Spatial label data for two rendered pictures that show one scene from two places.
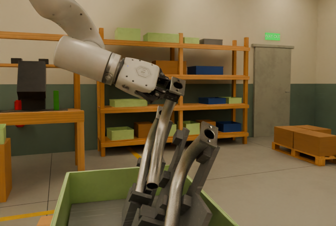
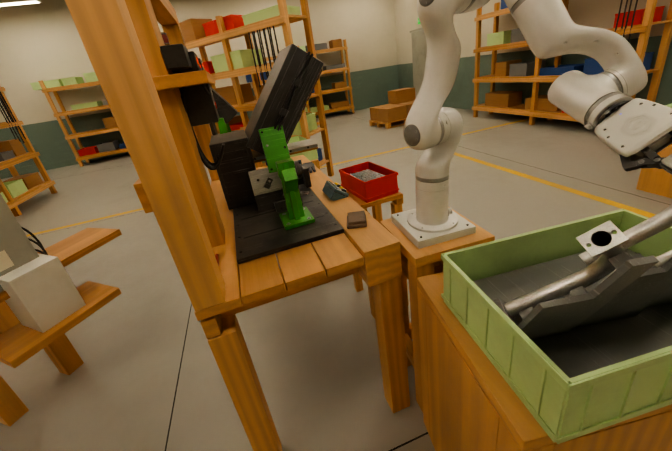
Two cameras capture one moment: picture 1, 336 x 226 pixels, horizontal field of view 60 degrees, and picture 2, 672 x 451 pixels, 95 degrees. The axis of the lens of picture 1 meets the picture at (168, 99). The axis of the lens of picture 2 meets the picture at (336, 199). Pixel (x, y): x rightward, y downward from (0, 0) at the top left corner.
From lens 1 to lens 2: 63 cm
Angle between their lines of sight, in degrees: 94
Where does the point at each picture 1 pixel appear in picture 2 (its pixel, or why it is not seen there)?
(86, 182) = not seen: hidden behind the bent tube
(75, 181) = (628, 223)
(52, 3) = (538, 48)
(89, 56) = (573, 100)
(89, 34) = (615, 61)
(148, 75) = (640, 132)
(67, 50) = (556, 92)
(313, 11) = not seen: outside the picture
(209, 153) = (619, 264)
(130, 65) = (625, 113)
